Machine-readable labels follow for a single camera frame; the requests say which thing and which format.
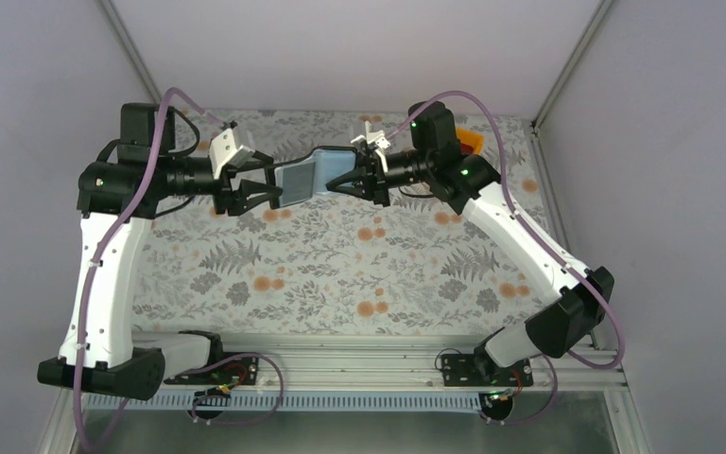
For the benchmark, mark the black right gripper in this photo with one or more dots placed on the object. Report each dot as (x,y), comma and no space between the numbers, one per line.
(370,174)

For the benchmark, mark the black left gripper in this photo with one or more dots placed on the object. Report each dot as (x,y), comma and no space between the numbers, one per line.
(235,200)

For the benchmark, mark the dark VIP credit card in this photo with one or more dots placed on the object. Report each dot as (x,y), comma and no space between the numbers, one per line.
(296,181)

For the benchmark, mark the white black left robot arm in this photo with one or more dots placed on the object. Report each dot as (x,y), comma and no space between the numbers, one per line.
(118,198)

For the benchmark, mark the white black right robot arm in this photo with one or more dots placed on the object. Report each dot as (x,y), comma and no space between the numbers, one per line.
(575,296)

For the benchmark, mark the floral table cover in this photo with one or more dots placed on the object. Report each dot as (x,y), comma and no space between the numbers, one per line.
(330,265)

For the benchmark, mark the orange plastic bin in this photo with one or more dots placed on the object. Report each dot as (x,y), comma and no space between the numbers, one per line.
(471,142)

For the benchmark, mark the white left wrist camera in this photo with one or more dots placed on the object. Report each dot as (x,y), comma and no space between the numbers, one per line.
(232,147)

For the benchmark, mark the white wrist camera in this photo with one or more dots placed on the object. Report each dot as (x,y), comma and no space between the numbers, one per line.
(364,132)
(232,147)

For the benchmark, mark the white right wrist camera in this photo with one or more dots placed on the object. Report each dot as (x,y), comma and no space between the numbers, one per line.
(364,132)

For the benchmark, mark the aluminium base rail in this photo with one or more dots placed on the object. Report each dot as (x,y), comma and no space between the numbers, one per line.
(357,363)

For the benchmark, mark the right aluminium frame post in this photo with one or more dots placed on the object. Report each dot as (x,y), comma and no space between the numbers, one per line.
(583,44)

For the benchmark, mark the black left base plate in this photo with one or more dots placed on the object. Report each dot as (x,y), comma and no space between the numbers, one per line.
(241,371)

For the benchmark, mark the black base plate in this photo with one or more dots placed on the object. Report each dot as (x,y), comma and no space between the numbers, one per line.
(241,371)
(469,370)

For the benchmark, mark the aluminium frame corner post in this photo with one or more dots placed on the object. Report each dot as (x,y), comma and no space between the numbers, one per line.
(129,48)

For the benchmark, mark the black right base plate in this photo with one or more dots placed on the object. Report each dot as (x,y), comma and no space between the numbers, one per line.
(469,370)

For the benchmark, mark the perforated cable duct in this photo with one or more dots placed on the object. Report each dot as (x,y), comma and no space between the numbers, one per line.
(457,402)

